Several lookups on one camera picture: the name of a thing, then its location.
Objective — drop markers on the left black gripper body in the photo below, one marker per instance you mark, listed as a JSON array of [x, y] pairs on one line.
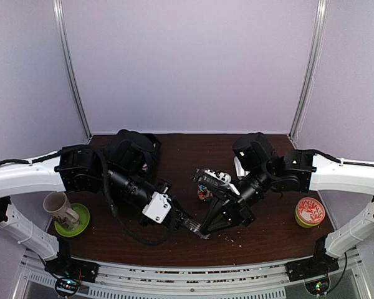
[[165, 186]]

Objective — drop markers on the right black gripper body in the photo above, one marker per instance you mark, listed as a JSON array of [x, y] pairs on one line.
[[239, 208]]

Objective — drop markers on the clear plastic jar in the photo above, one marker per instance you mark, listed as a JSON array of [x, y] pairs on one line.
[[204, 194]]

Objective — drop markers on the metal scoop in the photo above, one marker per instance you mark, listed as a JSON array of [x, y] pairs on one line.
[[240, 171]]

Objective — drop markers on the clear plastic jar lid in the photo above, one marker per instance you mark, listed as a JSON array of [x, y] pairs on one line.
[[194, 227]]

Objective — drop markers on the black three-compartment candy bin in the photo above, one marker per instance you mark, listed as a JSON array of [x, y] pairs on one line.
[[151, 153]]

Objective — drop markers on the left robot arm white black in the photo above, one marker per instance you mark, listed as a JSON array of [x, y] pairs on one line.
[[120, 170]]

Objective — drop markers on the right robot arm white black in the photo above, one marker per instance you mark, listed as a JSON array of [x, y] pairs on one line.
[[298, 170]]

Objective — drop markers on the green saucer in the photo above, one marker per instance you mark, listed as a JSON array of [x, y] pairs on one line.
[[82, 223]]

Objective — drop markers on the green tin orange patterned lid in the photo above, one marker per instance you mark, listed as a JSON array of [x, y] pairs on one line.
[[309, 212]]

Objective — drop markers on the beige ceramic mug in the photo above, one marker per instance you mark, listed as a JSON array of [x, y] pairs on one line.
[[60, 209]]

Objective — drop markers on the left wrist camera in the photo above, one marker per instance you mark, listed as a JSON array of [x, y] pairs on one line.
[[158, 208]]

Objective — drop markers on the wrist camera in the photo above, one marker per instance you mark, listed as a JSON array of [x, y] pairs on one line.
[[158, 208], [212, 179]]

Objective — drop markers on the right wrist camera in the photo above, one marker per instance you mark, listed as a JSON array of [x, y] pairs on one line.
[[212, 179]]

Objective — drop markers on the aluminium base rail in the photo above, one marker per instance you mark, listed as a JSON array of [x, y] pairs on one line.
[[258, 280]]

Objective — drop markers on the right aluminium frame post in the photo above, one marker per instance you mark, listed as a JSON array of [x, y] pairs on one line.
[[313, 60]]

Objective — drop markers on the aluminium frame post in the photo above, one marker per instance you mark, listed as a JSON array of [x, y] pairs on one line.
[[69, 68], [313, 60]]

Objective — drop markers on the left aluminium frame post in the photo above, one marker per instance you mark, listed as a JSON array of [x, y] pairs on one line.
[[69, 68]]

